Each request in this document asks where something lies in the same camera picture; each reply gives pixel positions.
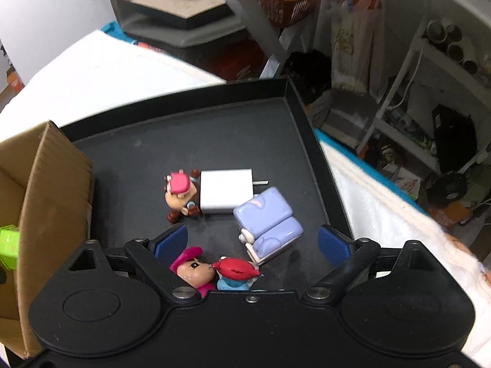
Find red plastic basket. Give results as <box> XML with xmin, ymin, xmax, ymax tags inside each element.
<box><xmin>252</xmin><ymin>0</ymin><xmax>325</xmax><ymax>28</ymax></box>

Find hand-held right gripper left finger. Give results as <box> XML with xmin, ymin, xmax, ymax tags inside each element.
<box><xmin>68</xmin><ymin>224</ymin><xmax>202</xmax><ymax>304</ymax></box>

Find small black fan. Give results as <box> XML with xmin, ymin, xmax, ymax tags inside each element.
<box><xmin>427</xmin><ymin>172</ymin><xmax>469</xmax><ymax>208</ymax></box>

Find brown figure with pink hat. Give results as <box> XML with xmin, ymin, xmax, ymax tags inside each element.
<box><xmin>164</xmin><ymin>169</ymin><xmax>202</xmax><ymax>224</ymax></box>

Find orange carton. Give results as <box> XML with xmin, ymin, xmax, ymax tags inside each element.
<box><xmin>6</xmin><ymin>67</ymin><xmax>26</xmax><ymax>93</ymax></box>

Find blue figure with red hat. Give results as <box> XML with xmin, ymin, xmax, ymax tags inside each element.
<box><xmin>210</xmin><ymin>256</ymin><xmax>262</xmax><ymax>291</ymax></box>

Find cardboard box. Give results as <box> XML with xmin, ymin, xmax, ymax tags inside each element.
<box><xmin>0</xmin><ymin>121</ymin><xmax>95</xmax><ymax>357</ymax></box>

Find purple toy sofa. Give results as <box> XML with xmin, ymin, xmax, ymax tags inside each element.
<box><xmin>233</xmin><ymin>186</ymin><xmax>303</xmax><ymax>264</ymax></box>

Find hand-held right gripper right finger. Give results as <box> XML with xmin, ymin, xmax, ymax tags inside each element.
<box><xmin>302</xmin><ymin>225</ymin><xmax>435</xmax><ymax>304</ymax></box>

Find white plastic bag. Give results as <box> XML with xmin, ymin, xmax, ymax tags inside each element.
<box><xmin>331</xmin><ymin>0</ymin><xmax>384</xmax><ymax>96</ymax></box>

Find magenta dinosaur suit figure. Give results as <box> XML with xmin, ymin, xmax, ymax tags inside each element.
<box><xmin>169</xmin><ymin>247</ymin><xmax>215</xmax><ymax>299</ymax></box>

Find black plastic tray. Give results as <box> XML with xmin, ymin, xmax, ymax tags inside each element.
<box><xmin>59</xmin><ymin>77</ymin><xmax>355</xmax><ymax>296</ymax></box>

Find grey metal post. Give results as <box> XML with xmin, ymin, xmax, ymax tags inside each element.
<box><xmin>203</xmin><ymin>0</ymin><xmax>289</xmax><ymax>81</ymax></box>

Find black framed brown board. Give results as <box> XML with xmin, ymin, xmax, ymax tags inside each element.
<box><xmin>116</xmin><ymin>0</ymin><xmax>236</xmax><ymax>31</ymax></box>

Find white metal shelf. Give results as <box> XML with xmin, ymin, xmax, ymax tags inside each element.
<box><xmin>358</xmin><ymin>17</ymin><xmax>491</xmax><ymax>175</ymax></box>

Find black bag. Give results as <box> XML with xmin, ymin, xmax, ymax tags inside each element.
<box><xmin>283</xmin><ymin>50</ymin><xmax>333</xmax><ymax>105</ymax></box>

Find white charger plug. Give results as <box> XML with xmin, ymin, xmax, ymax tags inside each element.
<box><xmin>199</xmin><ymin>169</ymin><xmax>269</xmax><ymax>215</ymax></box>

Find green toy cabinet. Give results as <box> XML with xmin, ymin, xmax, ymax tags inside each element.
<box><xmin>0</xmin><ymin>225</ymin><xmax>21</xmax><ymax>271</ymax></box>

